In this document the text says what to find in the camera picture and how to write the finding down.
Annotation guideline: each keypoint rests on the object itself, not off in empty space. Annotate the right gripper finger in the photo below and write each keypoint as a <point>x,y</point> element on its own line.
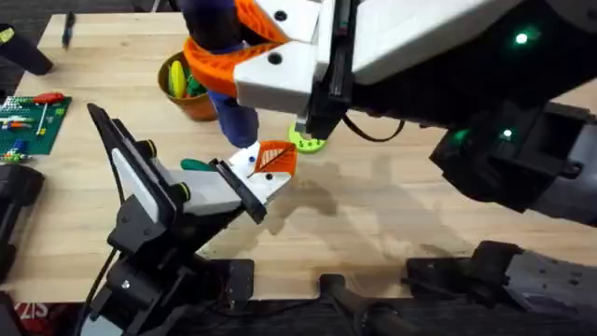
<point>275,74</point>

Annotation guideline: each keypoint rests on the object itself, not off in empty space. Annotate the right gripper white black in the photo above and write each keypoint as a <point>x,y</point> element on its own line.
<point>420,37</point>

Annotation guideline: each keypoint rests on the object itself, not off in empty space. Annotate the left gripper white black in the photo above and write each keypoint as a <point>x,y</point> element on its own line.
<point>210,191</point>

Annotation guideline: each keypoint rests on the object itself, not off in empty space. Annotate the blue electric screwdriver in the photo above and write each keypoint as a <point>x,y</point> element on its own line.
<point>240,121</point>

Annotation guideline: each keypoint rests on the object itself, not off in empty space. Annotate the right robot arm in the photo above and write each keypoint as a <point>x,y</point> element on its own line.
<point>555,280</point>

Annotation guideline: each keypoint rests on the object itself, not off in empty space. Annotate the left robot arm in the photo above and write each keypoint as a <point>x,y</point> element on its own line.
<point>154,280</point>

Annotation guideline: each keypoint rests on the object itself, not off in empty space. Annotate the green disc with holes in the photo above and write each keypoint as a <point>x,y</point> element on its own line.
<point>305,144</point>

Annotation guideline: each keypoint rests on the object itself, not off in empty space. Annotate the brown tub with toys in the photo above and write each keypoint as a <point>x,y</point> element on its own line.
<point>196,105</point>

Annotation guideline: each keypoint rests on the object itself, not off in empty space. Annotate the left wrist black flat plate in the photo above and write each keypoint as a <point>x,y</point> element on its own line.
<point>135,182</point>

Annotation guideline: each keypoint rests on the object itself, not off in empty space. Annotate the black pen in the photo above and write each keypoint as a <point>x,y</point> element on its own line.
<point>68,30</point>

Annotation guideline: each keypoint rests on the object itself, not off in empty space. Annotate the green board with toy blocks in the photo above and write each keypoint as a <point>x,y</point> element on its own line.
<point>23,140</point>

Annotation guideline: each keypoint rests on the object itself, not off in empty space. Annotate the black object with yellow label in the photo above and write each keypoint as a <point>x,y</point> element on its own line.
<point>23,53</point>

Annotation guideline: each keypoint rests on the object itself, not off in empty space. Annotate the black device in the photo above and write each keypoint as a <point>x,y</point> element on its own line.
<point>16,196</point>

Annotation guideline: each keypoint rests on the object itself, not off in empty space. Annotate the red printed object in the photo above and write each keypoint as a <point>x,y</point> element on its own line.
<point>42,317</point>

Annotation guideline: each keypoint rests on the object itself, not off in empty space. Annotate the black rail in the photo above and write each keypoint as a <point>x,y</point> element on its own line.
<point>289,322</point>

